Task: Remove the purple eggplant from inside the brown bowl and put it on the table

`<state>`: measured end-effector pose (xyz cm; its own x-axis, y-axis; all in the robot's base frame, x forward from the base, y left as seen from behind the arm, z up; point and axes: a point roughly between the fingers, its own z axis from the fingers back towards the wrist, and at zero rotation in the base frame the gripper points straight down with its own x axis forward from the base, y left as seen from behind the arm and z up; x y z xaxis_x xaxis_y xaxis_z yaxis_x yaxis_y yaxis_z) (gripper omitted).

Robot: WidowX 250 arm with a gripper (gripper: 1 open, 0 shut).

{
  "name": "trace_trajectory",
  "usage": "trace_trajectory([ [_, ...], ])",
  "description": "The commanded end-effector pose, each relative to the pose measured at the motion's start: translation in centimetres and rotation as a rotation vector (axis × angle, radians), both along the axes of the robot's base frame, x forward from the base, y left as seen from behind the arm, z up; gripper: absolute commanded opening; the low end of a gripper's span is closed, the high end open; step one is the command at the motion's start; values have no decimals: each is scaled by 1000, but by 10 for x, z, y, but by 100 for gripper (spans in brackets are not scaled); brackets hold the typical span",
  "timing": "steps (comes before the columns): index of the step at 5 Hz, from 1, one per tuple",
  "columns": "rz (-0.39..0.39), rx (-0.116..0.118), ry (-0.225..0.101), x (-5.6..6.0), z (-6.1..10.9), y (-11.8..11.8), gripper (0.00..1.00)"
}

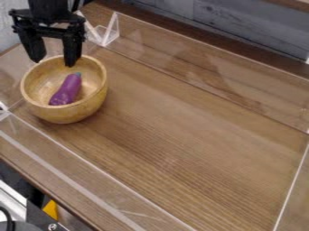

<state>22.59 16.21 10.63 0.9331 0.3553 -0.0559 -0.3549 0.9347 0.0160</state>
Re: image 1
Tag black cable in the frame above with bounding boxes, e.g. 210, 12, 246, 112
0, 206, 16, 231

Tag brown wooden bowl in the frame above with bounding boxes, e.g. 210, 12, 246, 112
20, 55, 107, 124

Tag black metal equipment base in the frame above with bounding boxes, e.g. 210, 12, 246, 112
23, 201, 82, 231

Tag purple toy eggplant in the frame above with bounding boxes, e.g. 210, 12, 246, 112
49, 72, 82, 106

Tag clear acrylic table barrier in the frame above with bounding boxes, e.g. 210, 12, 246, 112
0, 11, 309, 231

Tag yellow sticker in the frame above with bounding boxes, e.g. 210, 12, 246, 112
43, 200, 58, 220

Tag clear acrylic corner bracket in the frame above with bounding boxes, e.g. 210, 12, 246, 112
85, 13, 119, 47

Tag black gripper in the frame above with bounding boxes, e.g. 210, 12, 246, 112
8, 0, 86, 67

